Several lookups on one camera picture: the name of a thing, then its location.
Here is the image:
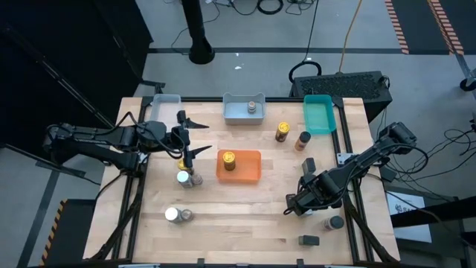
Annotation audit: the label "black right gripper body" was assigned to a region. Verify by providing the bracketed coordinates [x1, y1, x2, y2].
[286, 177, 324, 216]

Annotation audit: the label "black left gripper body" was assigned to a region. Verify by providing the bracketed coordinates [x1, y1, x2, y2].
[167, 109, 194, 169]

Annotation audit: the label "dark spice jar yellow lid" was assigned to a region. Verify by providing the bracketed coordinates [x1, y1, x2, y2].
[274, 121, 291, 143]
[222, 150, 237, 172]
[176, 159, 195, 175]

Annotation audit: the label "black pepper tin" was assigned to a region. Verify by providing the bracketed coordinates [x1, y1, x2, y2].
[297, 234, 321, 246]
[301, 157, 317, 176]

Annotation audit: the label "orange spice jar black lid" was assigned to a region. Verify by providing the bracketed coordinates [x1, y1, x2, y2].
[294, 130, 312, 152]

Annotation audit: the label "clear plastic bin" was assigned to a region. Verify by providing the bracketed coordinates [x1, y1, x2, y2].
[149, 93, 183, 133]

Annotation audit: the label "grey plastic bin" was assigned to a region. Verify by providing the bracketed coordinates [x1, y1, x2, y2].
[222, 92, 267, 126]

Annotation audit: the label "orange plastic bin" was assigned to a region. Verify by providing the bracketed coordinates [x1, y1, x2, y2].
[216, 149, 263, 185]

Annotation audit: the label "teal plastic bin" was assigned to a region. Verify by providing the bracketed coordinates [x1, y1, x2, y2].
[303, 94, 338, 135]

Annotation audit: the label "black pole stand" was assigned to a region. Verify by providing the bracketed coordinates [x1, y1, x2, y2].
[181, 0, 216, 66]

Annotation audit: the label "white paper sign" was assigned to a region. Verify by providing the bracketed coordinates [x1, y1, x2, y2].
[386, 191, 433, 243]

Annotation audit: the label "black computer case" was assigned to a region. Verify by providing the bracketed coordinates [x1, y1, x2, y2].
[289, 70, 393, 124]

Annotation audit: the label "black metal beam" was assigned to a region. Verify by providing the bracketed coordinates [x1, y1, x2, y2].
[390, 195, 476, 229]

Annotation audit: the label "black mat yellow hazard stripes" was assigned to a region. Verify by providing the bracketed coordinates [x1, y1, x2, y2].
[39, 198, 96, 267]

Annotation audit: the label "black curtain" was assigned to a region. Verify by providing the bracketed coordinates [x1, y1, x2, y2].
[0, 0, 154, 157]

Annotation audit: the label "black caster wheel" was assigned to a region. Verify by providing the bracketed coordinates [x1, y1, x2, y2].
[459, 76, 476, 92]

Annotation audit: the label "black floor mat orange stripes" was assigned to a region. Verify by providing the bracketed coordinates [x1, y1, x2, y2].
[385, 0, 466, 56]

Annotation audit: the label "coiled black cable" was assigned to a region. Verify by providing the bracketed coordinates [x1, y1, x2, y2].
[257, 0, 284, 16]

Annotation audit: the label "black floor cable bundle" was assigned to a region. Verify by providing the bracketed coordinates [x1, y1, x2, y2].
[393, 128, 476, 183]

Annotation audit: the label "black cable with loop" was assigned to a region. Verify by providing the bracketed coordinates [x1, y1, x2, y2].
[288, 0, 323, 85]

